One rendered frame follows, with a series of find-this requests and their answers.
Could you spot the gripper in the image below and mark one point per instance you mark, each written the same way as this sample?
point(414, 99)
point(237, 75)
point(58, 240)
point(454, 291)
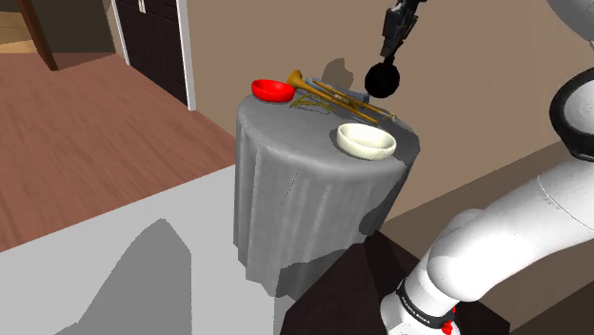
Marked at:
point(398, 25)

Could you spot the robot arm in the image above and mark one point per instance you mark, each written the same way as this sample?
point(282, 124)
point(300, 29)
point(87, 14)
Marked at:
point(492, 250)

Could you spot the black ball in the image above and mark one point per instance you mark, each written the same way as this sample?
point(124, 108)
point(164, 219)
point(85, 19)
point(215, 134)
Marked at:
point(382, 81)

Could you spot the brass trumpet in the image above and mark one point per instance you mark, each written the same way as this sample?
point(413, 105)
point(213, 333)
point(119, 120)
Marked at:
point(344, 102)

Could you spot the white bowl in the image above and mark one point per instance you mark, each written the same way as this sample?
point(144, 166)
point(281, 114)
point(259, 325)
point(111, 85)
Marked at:
point(366, 141)

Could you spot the red bowl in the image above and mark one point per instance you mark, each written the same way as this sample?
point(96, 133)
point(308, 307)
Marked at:
point(271, 90)

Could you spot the round table with grey cloth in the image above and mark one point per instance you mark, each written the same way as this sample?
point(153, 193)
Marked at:
point(301, 195)

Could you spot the dark door with white frame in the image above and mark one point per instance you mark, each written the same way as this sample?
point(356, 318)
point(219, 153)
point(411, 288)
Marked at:
point(153, 41)

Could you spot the brown wooden post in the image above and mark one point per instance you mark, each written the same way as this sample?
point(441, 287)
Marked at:
point(38, 39)

